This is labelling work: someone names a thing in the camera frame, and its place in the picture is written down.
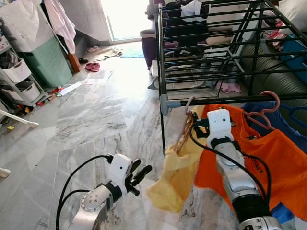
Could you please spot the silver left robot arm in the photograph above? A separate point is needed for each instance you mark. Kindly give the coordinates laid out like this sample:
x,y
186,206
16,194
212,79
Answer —
x,y
93,201

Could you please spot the green laundry hamper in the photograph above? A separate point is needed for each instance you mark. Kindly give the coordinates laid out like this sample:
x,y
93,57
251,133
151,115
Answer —
x,y
48,64

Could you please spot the yellow shirt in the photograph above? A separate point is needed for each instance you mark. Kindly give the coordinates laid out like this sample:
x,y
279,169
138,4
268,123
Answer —
x,y
175,172

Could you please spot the beige floor cloth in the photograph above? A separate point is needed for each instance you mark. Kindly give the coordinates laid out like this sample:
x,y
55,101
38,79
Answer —
x,y
108,53

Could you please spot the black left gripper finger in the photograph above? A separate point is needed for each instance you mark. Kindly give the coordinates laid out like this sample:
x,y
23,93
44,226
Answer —
x,y
136,166
144,175

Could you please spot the blue floor mat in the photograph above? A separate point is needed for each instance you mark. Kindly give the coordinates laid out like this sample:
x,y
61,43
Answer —
x,y
132,52

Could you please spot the dark grey sofa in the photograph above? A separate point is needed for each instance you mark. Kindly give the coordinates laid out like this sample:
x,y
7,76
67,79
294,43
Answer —
x,y
268,72

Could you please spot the white paper sheet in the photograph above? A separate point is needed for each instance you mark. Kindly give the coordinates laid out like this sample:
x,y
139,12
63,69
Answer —
x,y
70,88

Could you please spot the dark hanging garment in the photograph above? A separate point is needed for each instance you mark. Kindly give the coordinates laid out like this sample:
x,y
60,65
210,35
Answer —
x,y
175,31

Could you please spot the pink hanging clothes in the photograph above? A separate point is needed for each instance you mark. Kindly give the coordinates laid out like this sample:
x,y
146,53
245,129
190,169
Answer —
x,y
60,21

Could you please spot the orange shirt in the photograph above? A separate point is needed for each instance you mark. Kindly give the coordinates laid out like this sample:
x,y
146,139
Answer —
x,y
278,158

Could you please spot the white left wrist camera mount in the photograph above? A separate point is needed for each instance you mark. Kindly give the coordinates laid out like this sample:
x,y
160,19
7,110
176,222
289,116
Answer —
x,y
120,167

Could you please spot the pink floor cloth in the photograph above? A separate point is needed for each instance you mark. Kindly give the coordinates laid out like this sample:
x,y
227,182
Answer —
x,y
229,87

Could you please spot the blue garment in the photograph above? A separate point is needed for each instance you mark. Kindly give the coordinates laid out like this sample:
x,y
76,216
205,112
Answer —
x,y
293,136

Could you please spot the pink plastic clothes hanger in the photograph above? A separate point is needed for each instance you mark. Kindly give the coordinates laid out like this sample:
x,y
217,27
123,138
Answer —
x,y
277,101
183,134

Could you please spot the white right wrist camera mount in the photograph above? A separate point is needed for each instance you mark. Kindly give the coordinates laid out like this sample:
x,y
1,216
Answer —
x,y
219,124

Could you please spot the white drawer storage cart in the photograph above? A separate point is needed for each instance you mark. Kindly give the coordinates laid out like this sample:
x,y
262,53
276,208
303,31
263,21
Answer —
x,y
17,72

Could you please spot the blue plastic crate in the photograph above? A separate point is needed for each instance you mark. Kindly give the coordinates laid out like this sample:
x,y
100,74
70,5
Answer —
x,y
295,57

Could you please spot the blue plastic clothes hanger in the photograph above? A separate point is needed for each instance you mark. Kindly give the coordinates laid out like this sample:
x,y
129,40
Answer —
x,y
293,114

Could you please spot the black metal drying rack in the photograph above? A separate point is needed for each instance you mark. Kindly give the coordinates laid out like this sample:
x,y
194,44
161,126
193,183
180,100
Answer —
x,y
220,100

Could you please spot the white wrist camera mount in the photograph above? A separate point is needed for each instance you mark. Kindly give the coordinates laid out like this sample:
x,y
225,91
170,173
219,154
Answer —
x,y
219,124
120,167

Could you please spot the white hanging shirt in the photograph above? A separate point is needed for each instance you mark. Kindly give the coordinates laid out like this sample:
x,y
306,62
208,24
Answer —
x,y
194,9

